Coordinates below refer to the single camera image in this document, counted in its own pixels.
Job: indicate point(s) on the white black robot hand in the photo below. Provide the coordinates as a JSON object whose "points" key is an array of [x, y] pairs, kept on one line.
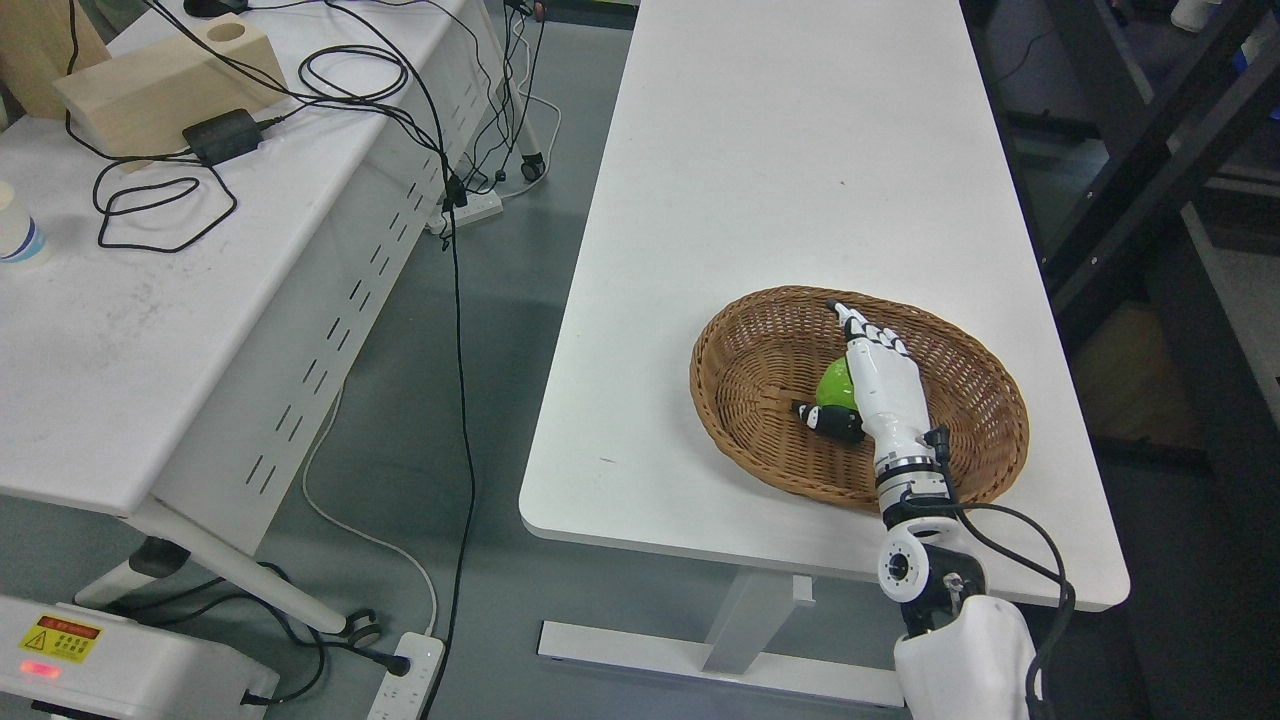
{"points": [[889, 398]]}

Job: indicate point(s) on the green apple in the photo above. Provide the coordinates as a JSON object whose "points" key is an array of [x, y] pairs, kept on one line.
{"points": [[835, 387]]}

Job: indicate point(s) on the black metal shelf rack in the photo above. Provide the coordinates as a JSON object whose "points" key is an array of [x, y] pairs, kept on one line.
{"points": [[1147, 168]]}

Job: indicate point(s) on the brown wicker basket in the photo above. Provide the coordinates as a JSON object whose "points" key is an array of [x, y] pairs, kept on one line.
{"points": [[765, 352]]}

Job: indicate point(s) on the white standing desk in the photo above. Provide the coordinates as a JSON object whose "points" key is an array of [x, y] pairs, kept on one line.
{"points": [[842, 144]]}

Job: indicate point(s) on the far white power strip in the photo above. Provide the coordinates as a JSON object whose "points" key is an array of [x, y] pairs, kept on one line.
{"points": [[480, 206]]}

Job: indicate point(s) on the white floor power strip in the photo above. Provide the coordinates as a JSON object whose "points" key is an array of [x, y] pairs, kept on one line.
{"points": [[404, 696]]}

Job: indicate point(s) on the white perforated desk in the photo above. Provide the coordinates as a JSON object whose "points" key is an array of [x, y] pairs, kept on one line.
{"points": [[172, 372]]}

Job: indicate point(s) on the black power adapter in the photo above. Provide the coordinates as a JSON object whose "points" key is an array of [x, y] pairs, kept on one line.
{"points": [[218, 139]]}

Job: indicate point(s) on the white box appliance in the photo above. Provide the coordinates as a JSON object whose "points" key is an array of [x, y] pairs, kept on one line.
{"points": [[87, 664]]}

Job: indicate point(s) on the wooden block with hole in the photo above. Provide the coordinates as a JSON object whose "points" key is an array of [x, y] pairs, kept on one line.
{"points": [[139, 103]]}

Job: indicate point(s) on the paper cup blue stripe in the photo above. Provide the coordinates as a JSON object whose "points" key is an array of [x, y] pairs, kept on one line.
{"points": [[23, 241]]}

